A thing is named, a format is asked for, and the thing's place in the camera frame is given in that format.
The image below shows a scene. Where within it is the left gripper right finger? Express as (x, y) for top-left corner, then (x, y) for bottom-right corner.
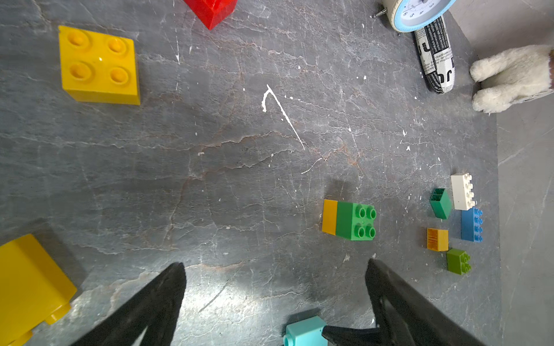
(322, 259), (483, 345)

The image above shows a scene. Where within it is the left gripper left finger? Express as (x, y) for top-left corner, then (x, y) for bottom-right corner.
(73, 262), (187, 345)

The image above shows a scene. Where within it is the lime green lego brick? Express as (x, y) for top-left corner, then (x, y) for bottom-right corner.
(447, 248), (472, 275)

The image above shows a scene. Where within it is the turquoise lego brick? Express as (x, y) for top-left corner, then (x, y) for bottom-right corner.
(284, 317), (328, 346)

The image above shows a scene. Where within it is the cream long lego brick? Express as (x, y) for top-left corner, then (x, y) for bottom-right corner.
(451, 173), (476, 210)

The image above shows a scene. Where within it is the yellow lego brick near left arm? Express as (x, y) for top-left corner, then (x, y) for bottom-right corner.
(1, 234), (77, 345)

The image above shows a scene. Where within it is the orange yellow lego brick right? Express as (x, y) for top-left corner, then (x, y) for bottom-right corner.
(426, 228), (449, 252)

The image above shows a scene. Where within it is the blue long lego brick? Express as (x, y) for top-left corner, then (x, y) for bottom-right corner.
(460, 207), (483, 243)

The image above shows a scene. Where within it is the dark green lego brick right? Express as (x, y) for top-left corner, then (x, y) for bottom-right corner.
(430, 188), (452, 220)

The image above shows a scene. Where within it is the red lego brick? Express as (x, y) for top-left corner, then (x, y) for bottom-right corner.
(184, 0), (237, 30)

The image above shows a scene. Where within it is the white plush dog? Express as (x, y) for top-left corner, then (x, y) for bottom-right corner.
(470, 45), (553, 114)

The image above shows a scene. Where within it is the blue alarm clock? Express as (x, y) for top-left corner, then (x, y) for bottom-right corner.
(374, 0), (456, 33)

